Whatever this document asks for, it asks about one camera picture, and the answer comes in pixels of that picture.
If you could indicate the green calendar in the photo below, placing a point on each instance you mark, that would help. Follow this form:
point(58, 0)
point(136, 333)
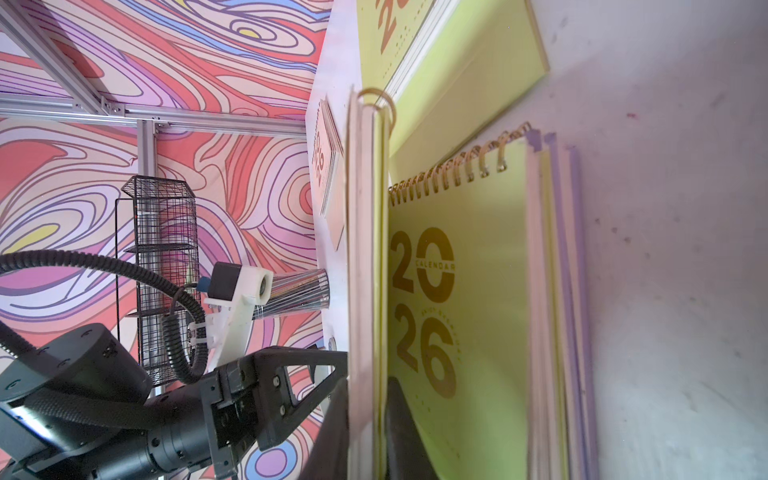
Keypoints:
point(468, 313)
point(371, 116)
point(450, 67)

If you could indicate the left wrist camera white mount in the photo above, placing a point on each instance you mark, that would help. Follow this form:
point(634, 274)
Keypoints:
point(236, 293)

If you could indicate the purple calendar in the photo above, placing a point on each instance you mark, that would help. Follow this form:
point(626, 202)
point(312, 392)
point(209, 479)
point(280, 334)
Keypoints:
point(570, 275)

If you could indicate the pink 2026 calendar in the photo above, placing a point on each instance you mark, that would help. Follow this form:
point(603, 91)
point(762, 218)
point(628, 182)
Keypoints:
point(328, 175)

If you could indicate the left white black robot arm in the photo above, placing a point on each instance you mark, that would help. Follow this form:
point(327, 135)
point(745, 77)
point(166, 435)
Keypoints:
point(80, 407)

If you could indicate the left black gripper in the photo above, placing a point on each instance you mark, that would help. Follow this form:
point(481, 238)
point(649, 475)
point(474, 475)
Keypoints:
point(263, 399)

